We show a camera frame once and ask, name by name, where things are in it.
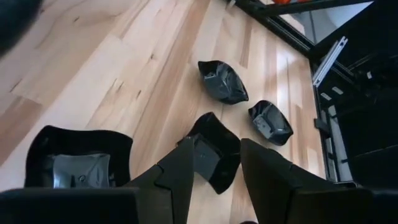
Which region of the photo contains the silver aluminium extrusion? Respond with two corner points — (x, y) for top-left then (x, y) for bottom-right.
(312, 35), (349, 88)

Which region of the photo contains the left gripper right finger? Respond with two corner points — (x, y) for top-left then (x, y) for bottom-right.
(240, 138), (338, 224)

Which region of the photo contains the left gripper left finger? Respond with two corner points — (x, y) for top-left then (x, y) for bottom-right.
(123, 137), (196, 224)

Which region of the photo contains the black leaf mini plate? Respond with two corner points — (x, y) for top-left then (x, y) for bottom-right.
(197, 59), (250, 106)
(248, 99), (294, 147)

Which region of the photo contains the black metal table frame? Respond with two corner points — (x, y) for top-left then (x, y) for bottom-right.
(228, 0), (398, 187)

